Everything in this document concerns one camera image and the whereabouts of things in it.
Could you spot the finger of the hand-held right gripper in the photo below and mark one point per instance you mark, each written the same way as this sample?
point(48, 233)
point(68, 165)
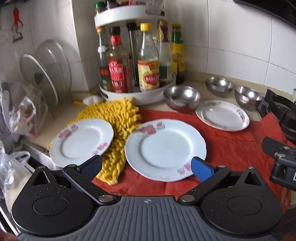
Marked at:
point(270, 144)

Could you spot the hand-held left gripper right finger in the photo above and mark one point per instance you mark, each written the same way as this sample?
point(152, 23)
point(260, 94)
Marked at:
point(201, 169)

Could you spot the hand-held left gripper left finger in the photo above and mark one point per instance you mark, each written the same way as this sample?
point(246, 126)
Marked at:
point(91, 165)

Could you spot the large white floral plate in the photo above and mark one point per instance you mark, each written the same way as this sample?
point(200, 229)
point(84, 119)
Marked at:
point(166, 150)

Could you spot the large stainless steel bowl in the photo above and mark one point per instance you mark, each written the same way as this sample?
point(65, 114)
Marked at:
point(182, 97)

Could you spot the medium white floral plate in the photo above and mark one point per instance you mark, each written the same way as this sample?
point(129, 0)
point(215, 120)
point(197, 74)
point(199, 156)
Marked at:
point(81, 143)

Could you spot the black gas stove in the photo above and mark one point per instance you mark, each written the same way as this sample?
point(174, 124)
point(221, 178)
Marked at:
point(277, 109)

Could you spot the red cloth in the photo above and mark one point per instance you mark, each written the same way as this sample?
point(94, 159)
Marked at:
point(231, 148)

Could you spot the yellow chenille cloth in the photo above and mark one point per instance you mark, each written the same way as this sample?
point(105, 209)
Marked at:
point(118, 120)

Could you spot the small deep stainless steel bowl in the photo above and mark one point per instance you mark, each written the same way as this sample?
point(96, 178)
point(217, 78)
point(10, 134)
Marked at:
point(248, 96)

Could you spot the mint green container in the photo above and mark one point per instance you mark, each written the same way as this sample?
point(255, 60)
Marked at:
point(294, 95)

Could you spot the stainless steel sink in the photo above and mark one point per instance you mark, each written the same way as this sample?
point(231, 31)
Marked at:
point(37, 153)

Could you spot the small white floral plate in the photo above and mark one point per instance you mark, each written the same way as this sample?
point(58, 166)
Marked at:
point(222, 114)

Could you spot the small white lump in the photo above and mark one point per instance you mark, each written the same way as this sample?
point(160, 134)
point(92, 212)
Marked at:
point(92, 100)

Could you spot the wide stainless steel bowl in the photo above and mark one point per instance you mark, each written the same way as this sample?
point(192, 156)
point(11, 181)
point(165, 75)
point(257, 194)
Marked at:
point(219, 84)

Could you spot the clear plastic bag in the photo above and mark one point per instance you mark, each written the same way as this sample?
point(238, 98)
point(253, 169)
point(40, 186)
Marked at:
point(9, 176)

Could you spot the plastic bag with red print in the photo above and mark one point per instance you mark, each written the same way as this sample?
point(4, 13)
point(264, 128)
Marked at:
point(25, 111)

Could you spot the white two-tier rotating rack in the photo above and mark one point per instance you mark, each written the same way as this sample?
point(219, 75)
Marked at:
point(148, 97)

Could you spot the red label sauce bottle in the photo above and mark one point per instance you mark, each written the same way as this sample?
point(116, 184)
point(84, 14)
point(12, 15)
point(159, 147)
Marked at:
point(119, 74)

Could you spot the dark bottle with red cap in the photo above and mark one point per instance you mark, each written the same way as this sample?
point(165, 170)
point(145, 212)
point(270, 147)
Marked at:
point(103, 69)

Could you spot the yellow cap bottle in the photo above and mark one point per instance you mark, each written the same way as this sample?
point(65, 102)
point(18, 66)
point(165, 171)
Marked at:
point(148, 76)

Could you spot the large clear glass lid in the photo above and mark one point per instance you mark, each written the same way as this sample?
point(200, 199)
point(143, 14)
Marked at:
point(55, 60)

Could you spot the white rimmed glass lid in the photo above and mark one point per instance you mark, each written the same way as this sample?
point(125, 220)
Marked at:
point(30, 69)

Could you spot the clear bottle with purple neck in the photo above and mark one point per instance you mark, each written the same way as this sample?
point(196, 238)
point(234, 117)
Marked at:
point(165, 58)

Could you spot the green and yellow label bottle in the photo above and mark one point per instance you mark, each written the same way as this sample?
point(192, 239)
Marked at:
point(178, 48)

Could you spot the dark range hood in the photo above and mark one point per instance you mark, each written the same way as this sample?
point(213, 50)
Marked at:
point(279, 8)

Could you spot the green lid spice jar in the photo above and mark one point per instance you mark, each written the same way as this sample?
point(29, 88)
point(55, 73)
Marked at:
point(100, 7)

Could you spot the dark lid spice jar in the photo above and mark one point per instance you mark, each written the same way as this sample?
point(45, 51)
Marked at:
point(111, 3)

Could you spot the red hanging ornament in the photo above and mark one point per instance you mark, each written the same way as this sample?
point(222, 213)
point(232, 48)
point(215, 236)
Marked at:
point(16, 18)

